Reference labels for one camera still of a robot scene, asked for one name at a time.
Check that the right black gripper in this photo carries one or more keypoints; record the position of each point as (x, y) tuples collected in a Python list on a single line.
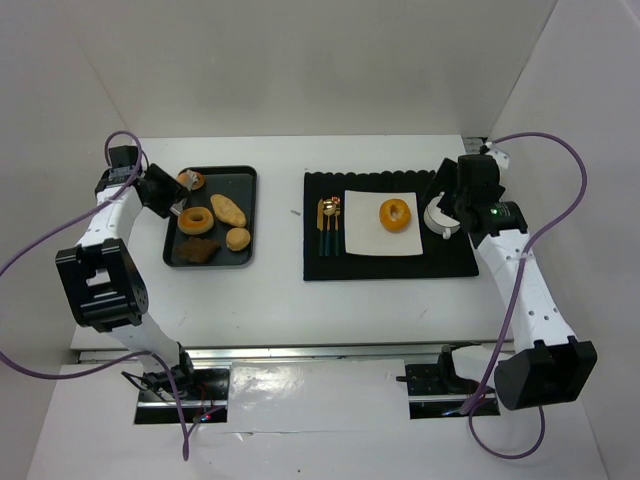
[(447, 187)]

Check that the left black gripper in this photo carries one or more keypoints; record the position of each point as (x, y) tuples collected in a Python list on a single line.
[(163, 191)]

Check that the glazed donut bread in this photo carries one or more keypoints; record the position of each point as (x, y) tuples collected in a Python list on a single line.
[(394, 215)]

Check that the metal tongs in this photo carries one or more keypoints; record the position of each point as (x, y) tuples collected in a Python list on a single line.
[(181, 198)]

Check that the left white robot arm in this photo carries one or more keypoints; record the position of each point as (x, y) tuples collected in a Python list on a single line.
[(104, 288)]

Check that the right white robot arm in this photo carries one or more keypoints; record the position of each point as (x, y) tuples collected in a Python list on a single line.
[(550, 364)]

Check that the oblong bread roll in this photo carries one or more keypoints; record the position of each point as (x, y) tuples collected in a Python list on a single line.
[(227, 211)]

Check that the brown leaf-shaped bread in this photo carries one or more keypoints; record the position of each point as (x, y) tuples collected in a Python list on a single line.
[(197, 250)]

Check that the small round bread bun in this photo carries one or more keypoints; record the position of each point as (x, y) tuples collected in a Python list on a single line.
[(237, 239)]

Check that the round sesame bun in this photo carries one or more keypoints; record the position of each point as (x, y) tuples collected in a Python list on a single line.
[(197, 181)]

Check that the white cup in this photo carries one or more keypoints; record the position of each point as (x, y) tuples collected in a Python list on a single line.
[(437, 221)]

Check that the white square plate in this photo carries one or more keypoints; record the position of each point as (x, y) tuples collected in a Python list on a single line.
[(365, 235)]

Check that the black placemat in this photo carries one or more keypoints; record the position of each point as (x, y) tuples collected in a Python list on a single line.
[(441, 259)]

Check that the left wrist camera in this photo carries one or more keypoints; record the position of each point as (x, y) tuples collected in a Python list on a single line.
[(123, 158)]

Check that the gold fork green handle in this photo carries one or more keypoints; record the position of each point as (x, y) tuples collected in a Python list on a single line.
[(337, 211)]

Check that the gold spoon green handle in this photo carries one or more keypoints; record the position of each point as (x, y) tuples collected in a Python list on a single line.
[(329, 209)]

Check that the gold knife green handle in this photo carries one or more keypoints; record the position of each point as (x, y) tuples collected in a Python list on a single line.
[(320, 226)]

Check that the aluminium table edge rail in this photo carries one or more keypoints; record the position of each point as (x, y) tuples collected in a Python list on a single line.
[(321, 352)]

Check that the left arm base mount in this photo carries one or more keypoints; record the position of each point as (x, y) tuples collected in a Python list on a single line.
[(205, 401)]

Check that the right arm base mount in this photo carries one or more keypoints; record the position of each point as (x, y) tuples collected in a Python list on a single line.
[(434, 390)]

